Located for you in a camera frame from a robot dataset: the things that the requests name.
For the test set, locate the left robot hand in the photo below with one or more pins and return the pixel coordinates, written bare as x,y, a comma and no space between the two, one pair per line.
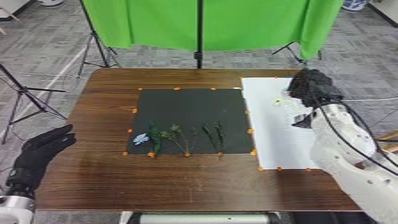
43,146

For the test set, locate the white sheet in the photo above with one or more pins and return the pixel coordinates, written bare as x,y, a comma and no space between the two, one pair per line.
272,140

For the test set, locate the blue flower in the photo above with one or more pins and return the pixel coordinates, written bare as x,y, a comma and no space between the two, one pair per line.
141,139

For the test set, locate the green sprig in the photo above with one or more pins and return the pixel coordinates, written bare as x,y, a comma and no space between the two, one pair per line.
155,138
210,136
178,139
221,135

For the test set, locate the pale grey bar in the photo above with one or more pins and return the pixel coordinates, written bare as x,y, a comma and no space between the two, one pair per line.
205,218

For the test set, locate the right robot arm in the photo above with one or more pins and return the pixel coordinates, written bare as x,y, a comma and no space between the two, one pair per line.
349,156

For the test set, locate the black tripod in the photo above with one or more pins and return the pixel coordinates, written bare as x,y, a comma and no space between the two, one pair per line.
27,96

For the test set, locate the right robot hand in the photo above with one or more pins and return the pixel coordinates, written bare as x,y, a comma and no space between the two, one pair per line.
311,87

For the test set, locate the black light stand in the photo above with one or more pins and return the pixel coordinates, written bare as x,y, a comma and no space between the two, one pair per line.
93,40
295,53

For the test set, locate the dark mat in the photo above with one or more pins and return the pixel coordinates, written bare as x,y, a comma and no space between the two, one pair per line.
189,110

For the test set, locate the black centre stand pole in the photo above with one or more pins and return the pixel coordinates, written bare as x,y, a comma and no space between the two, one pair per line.
199,33

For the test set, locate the white flower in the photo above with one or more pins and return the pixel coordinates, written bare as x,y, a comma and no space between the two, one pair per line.
277,101

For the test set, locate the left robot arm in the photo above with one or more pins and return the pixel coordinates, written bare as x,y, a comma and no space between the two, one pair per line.
16,200

